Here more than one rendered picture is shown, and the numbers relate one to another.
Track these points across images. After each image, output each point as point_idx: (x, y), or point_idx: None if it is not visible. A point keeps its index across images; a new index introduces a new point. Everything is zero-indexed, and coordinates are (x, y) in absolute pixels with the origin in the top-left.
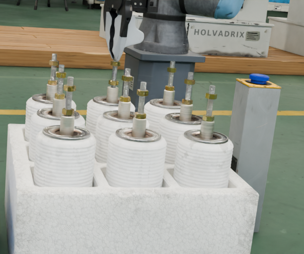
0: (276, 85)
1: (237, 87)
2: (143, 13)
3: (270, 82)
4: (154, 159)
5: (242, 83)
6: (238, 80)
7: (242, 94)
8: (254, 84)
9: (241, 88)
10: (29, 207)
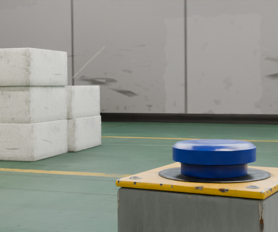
0: (173, 165)
1: (273, 226)
2: None
3: (148, 172)
4: None
5: None
6: (273, 189)
7: None
8: (269, 169)
9: None
10: None
